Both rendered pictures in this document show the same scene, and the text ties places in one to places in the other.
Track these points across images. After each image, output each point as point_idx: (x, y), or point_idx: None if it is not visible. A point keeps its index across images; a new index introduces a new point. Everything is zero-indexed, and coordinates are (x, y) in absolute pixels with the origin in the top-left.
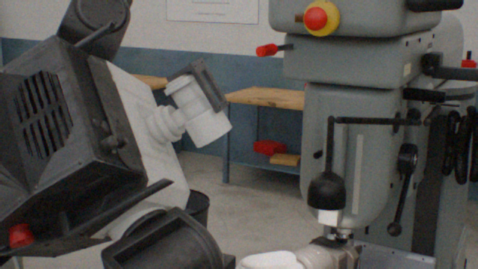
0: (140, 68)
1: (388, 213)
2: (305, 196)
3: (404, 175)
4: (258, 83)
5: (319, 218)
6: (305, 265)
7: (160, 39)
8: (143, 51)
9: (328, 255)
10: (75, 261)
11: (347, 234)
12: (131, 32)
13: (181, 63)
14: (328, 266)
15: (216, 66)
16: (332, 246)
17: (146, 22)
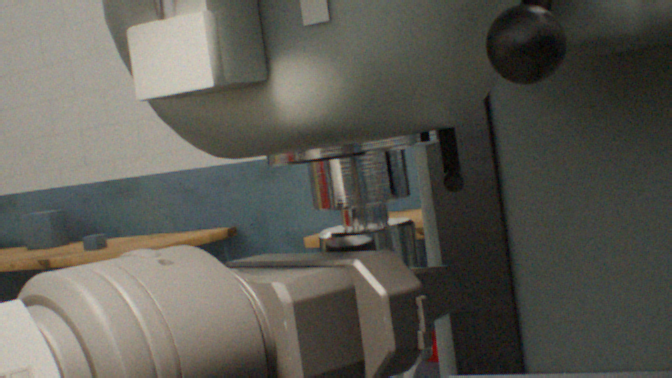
0: (141, 221)
1: (633, 242)
2: (117, 39)
3: None
4: (400, 203)
5: (135, 76)
6: (68, 314)
7: (175, 149)
8: (142, 184)
9: (247, 287)
10: None
11: (373, 214)
12: (113, 148)
13: (224, 192)
14: (220, 322)
15: (300, 183)
16: (291, 265)
17: (140, 119)
